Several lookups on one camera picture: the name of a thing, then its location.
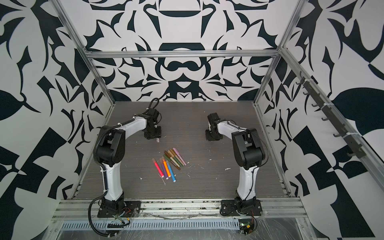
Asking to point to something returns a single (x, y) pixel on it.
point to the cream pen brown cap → (166, 153)
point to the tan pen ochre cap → (171, 150)
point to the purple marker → (166, 175)
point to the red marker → (158, 167)
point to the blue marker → (171, 171)
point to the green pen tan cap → (175, 158)
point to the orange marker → (166, 167)
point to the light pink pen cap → (158, 140)
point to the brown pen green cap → (169, 159)
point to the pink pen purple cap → (184, 162)
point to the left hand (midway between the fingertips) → (158, 133)
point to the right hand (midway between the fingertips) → (211, 136)
